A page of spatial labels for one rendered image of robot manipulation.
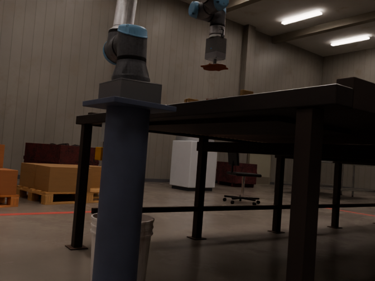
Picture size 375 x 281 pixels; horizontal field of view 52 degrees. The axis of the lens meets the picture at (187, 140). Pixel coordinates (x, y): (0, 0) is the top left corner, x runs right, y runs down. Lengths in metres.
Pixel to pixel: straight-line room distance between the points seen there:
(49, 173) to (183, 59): 6.41
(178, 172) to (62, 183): 3.58
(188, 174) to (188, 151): 0.47
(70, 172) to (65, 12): 4.83
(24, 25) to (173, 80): 3.78
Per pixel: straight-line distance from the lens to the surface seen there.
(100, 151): 2.37
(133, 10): 1.74
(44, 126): 8.50
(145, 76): 1.51
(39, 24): 8.77
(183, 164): 7.89
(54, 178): 4.86
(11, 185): 4.60
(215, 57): 1.89
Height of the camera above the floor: 0.68
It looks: 3 degrees up
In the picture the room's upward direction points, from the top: 4 degrees clockwise
